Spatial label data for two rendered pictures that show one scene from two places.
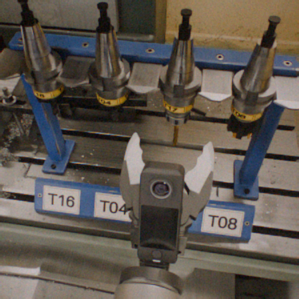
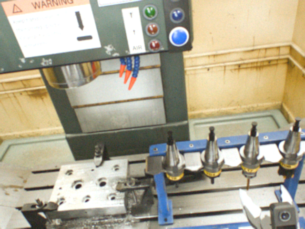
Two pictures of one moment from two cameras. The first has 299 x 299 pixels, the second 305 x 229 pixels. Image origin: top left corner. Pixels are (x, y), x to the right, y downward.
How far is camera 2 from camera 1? 0.35 m
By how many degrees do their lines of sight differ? 15
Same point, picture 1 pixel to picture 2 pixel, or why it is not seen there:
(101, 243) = not seen: outside the picture
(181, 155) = not seen: hidden behind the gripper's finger
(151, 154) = (222, 198)
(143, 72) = (229, 154)
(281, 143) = not seen: hidden behind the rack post
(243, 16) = (233, 94)
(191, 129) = (239, 176)
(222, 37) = (221, 109)
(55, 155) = (166, 212)
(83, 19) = (143, 120)
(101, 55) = (211, 151)
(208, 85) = (267, 154)
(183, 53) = (255, 142)
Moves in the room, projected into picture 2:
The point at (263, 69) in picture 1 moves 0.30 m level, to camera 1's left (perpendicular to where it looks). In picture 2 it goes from (297, 141) to (187, 166)
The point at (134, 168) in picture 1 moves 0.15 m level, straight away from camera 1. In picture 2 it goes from (251, 208) to (224, 165)
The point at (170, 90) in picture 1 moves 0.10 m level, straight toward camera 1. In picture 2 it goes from (249, 161) to (264, 190)
